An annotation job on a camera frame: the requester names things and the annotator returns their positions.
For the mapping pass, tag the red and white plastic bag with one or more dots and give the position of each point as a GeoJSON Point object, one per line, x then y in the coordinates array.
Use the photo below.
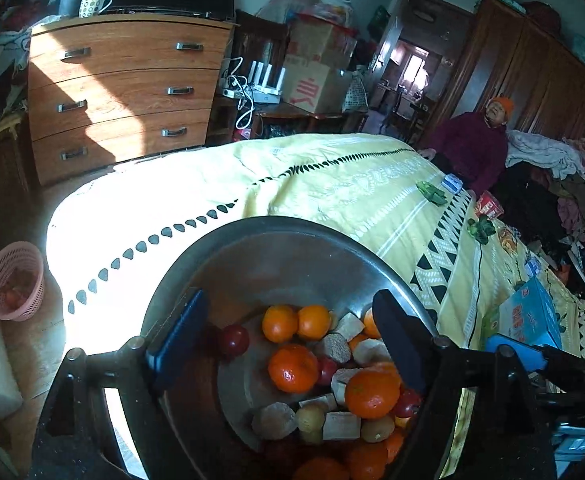
{"type": "Point", "coordinates": [335, 9]}

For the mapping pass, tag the dark wooden chair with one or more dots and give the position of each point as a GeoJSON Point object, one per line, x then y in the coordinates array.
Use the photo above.
{"type": "Point", "coordinates": [260, 40]}

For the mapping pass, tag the dark wooden side table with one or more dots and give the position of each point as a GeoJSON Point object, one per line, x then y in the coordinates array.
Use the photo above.
{"type": "Point", "coordinates": [292, 120]}

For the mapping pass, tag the white router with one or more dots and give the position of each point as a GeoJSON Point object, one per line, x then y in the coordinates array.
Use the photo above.
{"type": "Point", "coordinates": [267, 82]}

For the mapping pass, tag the blue cardboard box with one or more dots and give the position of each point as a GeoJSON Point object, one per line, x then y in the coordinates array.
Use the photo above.
{"type": "Point", "coordinates": [530, 312]}

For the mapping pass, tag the large cardboard box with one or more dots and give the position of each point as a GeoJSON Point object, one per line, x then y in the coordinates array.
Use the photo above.
{"type": "Point", "coordinates": [315, 85]}

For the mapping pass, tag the small red fruit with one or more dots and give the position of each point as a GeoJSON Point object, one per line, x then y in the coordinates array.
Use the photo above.
{"type": "Point", "coordinates": [326, 371]}
{"type": "Point", "coordinates": [233, 341]}
{"type": "Point", "coordinates": [406, 403]}

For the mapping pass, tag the pink plastic basket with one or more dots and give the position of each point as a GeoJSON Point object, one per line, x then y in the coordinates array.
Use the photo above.
{"type": "Point", "coordinates": [15, 280]}

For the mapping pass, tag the brown wooden wardrobe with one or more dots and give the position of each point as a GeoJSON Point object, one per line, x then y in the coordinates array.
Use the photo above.
{"type": "Point", "coordinates": [537, 70]}

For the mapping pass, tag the pile of cut yam pieces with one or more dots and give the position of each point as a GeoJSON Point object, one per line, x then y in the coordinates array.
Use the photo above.
{"type": "Point", "coordinates": [335, 349]}

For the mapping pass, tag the orange snack packet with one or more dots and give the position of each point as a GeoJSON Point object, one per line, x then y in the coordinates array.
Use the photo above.
{"type": "Point", "coordinates": [508, 240]}

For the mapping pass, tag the grey metal cup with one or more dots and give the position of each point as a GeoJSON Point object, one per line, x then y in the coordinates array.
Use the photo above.
{"type": "Point", "coordinates": [70, 0]}

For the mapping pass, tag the small cardboard box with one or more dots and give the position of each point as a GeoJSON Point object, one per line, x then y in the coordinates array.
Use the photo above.
{"type": "Point", "coordinates": [320, 40]}

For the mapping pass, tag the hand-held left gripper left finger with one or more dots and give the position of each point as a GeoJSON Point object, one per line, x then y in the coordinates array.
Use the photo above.
{"type": "Point", "coordinates": [177, 331]}

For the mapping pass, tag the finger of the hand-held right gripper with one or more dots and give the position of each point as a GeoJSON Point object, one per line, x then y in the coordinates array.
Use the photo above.
{"type": "Point", "coordinates": [515, 351]}

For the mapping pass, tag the pile of mixed clothes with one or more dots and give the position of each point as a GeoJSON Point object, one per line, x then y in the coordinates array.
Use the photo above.
{"type": "Point", "coordinates": [562, 190]}

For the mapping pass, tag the red small box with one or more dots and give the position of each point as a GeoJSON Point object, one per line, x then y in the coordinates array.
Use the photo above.
{"type": "Point", "coordinates": [489, 206]}

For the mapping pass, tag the yellow printed blanket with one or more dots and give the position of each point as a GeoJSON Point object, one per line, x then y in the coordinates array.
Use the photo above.
{"type": "Point", "coordinates": [322, 185]}

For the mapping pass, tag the green packet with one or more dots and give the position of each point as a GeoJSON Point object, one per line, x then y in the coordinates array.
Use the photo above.
{"type": "Point", "coordinates": [481, 229]}
{"type": "Point", "coordinates": [431, 192]}

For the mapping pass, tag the small yellow fruit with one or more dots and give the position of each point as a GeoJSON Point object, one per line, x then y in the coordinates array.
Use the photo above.
{"type": "Point", "coordinates": [377, 428]}
{"type": "Point", "coordinates": [310, 417]}

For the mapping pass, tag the large metal bowl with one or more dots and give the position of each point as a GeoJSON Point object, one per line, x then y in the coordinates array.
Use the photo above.
{"type": "Point", "coordinates": [272, 270]}

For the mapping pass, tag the pile of oranges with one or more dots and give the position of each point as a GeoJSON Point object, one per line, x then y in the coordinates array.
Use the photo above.
{"type": "Point", "coordinates": [292, 367]}

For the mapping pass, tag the wooden chest of drawers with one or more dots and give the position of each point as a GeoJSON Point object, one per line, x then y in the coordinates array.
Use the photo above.
{"type": "Point", "coordinates": [122, 90]}

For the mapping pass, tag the polka dot mug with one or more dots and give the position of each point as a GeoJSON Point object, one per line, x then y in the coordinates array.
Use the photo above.
{"type": "Point", "coordinates": [92, 6]}

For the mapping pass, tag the blue and white packet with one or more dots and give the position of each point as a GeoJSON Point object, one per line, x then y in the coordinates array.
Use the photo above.
{"type": "Point", "coordinates": [451, 184]}

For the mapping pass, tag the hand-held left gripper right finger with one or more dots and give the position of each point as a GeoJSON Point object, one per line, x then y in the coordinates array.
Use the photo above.
{"type": "Point", "coordinates": [397, 342]}

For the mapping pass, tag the white power strip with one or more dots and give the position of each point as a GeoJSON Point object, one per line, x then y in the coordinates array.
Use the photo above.
{"type": "Point", "coordinates": [235, 93]}

